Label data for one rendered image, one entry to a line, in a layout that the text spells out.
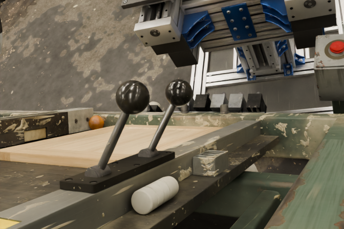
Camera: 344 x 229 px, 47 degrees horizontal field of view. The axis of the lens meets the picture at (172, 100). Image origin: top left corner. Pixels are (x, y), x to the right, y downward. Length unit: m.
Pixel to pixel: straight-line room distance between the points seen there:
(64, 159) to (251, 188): 0.36
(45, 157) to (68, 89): 2.12
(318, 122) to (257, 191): 0.36
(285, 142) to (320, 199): 0.72
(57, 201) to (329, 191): 0.26
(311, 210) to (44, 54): 3.09
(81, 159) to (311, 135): 0.60
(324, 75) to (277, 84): 0.86
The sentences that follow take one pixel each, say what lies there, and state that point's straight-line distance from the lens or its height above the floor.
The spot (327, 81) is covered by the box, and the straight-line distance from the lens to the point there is 1.18.
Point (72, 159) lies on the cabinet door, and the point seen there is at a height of 1.29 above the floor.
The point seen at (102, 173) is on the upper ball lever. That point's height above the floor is 1.48.
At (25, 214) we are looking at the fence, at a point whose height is 1.56.
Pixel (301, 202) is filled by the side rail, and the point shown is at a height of 1.50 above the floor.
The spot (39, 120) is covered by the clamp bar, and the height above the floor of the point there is 1.11.
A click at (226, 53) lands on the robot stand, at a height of 0.21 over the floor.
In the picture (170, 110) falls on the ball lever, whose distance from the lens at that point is 0.55.
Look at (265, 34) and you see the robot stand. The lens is 1.51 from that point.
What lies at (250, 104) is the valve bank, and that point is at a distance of 1.30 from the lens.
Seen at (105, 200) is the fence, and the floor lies 1.48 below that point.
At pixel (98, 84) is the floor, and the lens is 2.79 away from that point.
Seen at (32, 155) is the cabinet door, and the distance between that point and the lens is 0.84.
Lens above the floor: 1.84
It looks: 50 degrees down
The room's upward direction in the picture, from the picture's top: 36 degrees counter-clockwise
